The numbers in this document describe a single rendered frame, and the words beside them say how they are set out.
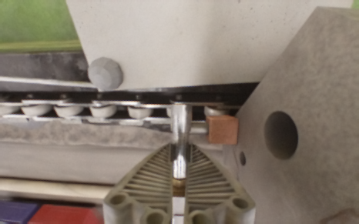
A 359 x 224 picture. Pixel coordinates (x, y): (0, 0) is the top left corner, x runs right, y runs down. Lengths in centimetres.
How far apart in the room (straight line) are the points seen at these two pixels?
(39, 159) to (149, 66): 43
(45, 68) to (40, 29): 108
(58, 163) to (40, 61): 29
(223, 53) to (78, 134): 34
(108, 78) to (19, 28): 131
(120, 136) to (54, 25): 106
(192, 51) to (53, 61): 21
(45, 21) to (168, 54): 120
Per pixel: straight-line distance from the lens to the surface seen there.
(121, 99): 22
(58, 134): 41
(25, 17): 142
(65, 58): 26
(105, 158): 39
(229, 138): 17
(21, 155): 56
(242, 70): 19
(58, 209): 67
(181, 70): 17
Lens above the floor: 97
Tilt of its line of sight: 59 degrees down
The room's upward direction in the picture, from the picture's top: 177 degrees counter-clockwise
